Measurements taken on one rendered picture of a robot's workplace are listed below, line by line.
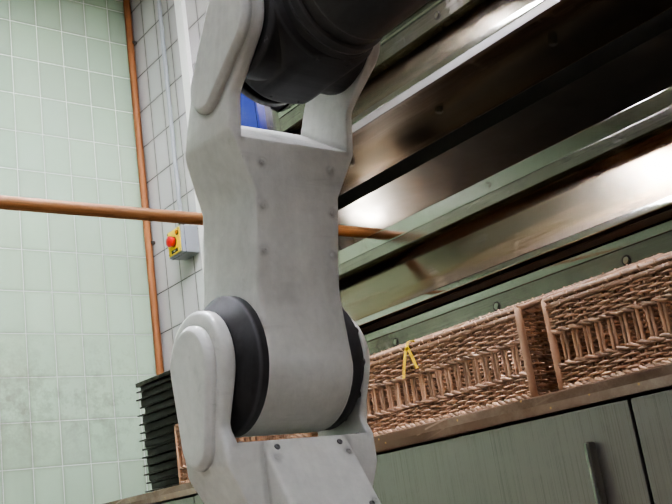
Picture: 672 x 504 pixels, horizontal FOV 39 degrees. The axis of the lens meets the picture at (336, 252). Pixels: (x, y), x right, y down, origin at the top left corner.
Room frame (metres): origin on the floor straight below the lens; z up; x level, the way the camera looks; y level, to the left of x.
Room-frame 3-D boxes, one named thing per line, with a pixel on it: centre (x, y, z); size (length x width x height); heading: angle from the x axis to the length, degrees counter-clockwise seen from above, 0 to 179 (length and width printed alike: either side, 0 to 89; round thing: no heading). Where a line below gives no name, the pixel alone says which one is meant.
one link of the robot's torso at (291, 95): (0.89, 0.00, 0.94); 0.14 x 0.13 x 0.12; 129
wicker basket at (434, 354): (1.85, -0.28, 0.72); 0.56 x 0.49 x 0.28; 40
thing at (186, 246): (3.16, 0.53, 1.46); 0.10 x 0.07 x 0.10; 40
